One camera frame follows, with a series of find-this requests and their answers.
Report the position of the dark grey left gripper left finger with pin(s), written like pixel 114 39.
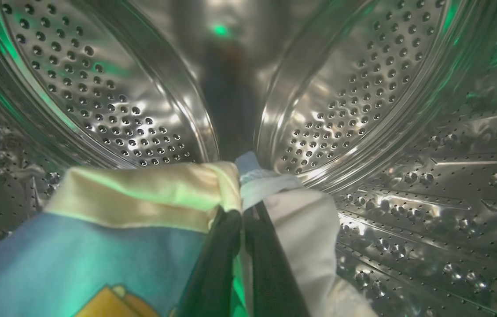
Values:
pixel 217 268

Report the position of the stainless steel washing machine drum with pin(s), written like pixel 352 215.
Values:
pixel 406 110

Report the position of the blue cartoon-print shirt cream trim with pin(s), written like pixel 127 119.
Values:
pixel 98 251

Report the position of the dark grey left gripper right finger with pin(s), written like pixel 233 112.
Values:
pixel 270 277

